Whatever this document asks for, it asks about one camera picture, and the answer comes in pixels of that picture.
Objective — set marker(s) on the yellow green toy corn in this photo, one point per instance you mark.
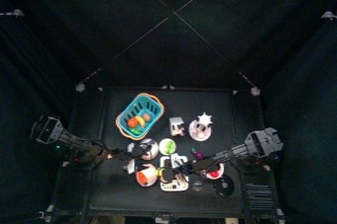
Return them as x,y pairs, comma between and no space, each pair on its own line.
162,171

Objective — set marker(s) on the white toy appliance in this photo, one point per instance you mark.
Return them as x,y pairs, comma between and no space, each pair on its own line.
176,126

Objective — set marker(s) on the orange toy tomato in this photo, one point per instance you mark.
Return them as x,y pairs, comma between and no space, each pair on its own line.
134,122

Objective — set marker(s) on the green plate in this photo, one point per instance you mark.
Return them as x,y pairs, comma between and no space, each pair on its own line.
167,146

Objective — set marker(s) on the yellow toy banana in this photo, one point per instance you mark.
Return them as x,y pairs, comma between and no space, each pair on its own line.
140,121

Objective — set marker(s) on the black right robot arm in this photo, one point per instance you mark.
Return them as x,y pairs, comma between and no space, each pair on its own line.
255,145

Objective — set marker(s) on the white star-shaped toy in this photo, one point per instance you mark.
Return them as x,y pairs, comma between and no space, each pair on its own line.
204,119

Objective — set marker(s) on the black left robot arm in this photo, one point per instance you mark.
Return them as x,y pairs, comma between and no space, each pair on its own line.
66,137

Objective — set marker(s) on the grey frame bracket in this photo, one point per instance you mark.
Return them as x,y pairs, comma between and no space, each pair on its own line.
168,87
80,87
255,90
328,14
18,13

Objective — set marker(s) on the red and white bowl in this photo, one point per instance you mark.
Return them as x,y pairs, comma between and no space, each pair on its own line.
216,173

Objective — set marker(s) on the peach toy fruit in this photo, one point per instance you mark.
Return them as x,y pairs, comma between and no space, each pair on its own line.
147,117

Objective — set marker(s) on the purple toy eggplant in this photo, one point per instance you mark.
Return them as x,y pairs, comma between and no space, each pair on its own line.
198,153

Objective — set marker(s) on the small grey lid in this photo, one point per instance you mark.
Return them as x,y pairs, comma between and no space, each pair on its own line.
198,185

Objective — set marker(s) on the green toy vegetable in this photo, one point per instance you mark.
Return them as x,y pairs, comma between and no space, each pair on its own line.
136,131

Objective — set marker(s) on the black round pan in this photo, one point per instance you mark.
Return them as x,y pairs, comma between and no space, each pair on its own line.
224,186

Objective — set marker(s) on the white bowl with orange food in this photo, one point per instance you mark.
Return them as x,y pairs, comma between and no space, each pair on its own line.
147,176

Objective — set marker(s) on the silver toy pan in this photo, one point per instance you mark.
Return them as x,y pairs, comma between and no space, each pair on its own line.
151,149

